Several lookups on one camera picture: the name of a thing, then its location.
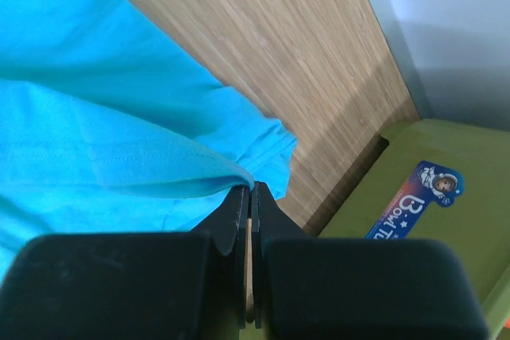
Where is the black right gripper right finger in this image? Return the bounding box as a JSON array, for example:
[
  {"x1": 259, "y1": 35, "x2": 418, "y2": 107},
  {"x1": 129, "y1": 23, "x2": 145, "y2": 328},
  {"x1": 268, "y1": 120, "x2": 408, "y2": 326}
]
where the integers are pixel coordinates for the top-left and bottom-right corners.
[{"x1": 250, "y1": 182, "x2": 489, "y2": 339}]

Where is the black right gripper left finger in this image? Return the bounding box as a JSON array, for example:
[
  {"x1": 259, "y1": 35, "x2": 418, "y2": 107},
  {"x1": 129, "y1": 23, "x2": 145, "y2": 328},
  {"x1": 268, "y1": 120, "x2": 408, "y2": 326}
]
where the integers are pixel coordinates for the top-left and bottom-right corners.
[{"x1": 1, "y1": 186, "x2": 249, "y2": 339}]

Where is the blue t shirt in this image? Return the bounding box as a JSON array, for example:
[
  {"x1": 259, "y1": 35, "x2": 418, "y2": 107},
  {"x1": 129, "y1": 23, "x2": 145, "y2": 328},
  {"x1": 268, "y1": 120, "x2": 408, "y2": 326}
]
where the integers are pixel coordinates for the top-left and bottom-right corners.
[{"x1": 1, "y1": 0, "x2": 297, "y2": 271}]

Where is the blue tub label sticker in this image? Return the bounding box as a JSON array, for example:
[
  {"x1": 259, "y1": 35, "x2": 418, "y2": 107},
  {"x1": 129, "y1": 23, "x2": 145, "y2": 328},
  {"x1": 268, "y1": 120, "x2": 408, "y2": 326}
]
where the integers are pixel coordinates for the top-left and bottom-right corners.
[{"x1": 365, "y1": 161, "x2": 465, "y2": 240}]

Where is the olive green plastic tub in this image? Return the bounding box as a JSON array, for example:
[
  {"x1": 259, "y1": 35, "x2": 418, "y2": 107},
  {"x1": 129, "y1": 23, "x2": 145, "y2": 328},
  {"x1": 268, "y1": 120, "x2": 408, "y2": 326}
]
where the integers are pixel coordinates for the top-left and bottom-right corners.
[{"x1": 321, "y1": 119, "x2": 509, "y2": 337}]

